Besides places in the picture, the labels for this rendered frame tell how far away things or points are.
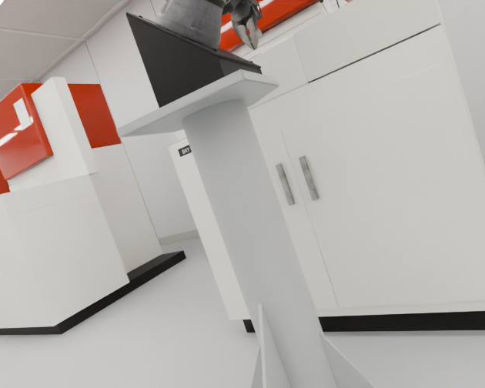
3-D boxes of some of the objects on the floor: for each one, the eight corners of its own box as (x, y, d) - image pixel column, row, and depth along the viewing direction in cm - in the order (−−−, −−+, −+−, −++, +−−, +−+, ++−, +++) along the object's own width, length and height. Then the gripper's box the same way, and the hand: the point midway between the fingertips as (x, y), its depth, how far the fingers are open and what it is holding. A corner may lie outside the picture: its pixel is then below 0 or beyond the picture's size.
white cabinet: (296, 272, 197) (248, 130, 191) (508, 248, 143) (451, 48, 136) (233, 340, 145) (164, 147, 138) (532, 342, 90) (440, 23, 84)
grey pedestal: (411, 605, 50) (217, 31, 44) (169, 549, 70) (10, 146, 63) (406, 369, 96) (311, 71, 89) (261, 375, 115) (174, 130, 109)
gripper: (255, -19, 117) (275, 45, 119) (233, -4, 122) (253, 57, 124) (241, -26, 110) (263, 42, 112) (219, -9, 115) (240, 55, 117)
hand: (252, 45), depth 115 cm, fingers closed
